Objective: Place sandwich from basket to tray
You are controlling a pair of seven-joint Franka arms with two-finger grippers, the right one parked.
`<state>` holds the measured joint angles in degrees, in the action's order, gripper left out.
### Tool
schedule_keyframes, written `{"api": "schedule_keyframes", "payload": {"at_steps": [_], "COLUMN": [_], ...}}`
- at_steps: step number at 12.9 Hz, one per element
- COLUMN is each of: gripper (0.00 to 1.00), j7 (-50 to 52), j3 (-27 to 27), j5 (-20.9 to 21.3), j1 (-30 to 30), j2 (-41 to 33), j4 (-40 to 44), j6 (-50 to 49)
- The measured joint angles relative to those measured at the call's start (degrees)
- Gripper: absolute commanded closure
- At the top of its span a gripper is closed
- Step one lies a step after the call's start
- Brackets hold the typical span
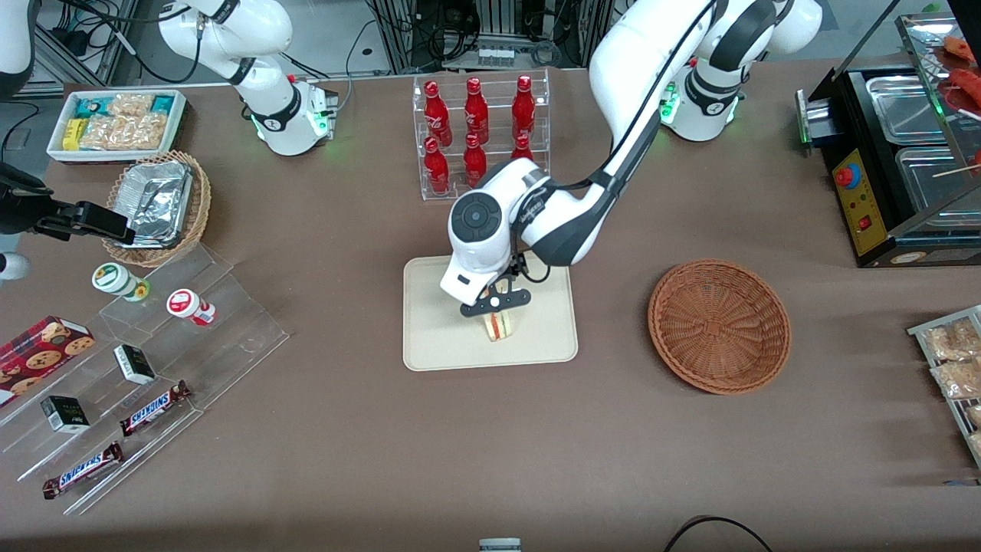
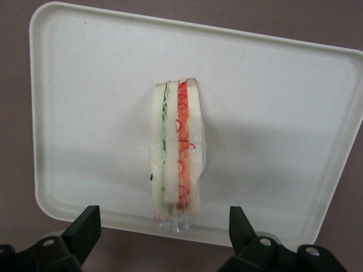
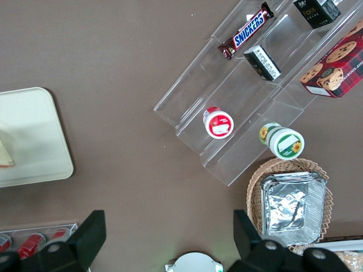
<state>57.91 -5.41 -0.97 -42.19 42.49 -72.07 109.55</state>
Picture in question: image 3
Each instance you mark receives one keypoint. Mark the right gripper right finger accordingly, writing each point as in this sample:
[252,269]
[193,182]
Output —
[255,255]

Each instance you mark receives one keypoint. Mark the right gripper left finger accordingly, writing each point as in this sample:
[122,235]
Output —
[71,255]

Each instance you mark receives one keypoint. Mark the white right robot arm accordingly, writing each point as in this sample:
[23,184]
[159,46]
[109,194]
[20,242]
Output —
[193,263]

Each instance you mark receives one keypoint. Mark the light tan wicker basket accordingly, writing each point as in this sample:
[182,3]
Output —
[255,184]

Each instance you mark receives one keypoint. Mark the cream rectangular serving tray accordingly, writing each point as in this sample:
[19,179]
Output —
[34,127]

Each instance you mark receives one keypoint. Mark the red cola bottle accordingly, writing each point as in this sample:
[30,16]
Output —
[4,243]
[31,244]
[58,235]

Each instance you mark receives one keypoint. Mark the clear acrylic bottle rack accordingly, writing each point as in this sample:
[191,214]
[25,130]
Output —
[72,228]

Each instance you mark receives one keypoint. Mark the aluminium foil container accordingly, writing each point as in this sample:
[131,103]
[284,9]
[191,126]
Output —
[292,209]

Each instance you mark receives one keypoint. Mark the white rectangular snack bin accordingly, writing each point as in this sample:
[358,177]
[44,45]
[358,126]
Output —
[346,246]

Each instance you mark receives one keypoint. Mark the clear cracker packet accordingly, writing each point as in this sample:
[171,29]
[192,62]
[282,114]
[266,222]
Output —
[353,260]

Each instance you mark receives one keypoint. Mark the green sunflower yoghurt cup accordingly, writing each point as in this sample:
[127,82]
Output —
[286,143]

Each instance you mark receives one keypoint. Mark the red strawberry yoghurt cup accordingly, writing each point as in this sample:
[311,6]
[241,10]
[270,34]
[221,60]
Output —
[219,124]

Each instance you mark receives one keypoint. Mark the clear acrylic stepped shelf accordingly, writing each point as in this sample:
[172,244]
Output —
[297,48]
[227,93]

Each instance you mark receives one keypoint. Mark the small black carton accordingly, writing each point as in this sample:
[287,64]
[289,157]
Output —
[262,62]
[314,12]

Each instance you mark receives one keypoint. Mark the red tartan cookie box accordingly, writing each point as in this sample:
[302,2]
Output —
[337,65]

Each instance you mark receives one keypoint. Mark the Snickers chocolate bar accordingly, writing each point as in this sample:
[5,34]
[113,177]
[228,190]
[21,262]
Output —
[248,31]

